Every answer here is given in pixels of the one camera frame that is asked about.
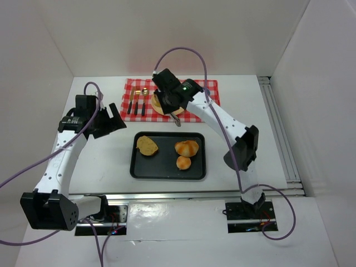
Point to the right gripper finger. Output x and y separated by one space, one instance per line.
182 107
165 106

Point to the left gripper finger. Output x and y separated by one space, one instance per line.
116 120
101 132

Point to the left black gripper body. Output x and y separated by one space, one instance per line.
105 122

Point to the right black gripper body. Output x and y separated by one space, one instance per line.
172 110

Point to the silver metal tongs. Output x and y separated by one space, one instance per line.
176 119

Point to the orange ring donut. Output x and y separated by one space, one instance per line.
156 101

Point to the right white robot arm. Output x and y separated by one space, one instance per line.
241 140

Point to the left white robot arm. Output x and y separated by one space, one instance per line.
48 206

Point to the flat brown speckled bread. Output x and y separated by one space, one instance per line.
146 146

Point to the yellow plate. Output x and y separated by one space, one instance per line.
157 107

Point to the large swirled orange bun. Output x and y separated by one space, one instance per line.
187 148

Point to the black tray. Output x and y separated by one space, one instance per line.
162 165

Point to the small round orange bun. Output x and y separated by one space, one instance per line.
183 163

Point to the gold knife black handle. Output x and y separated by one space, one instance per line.
131 100

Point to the gold spoon black handle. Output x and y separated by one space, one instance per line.
145 93

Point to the gold fork black handle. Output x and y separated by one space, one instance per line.
137 95

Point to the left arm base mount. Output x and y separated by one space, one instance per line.
111 219

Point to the aluminium front rail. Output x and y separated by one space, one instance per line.
163 196

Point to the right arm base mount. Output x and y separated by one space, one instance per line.
240 221

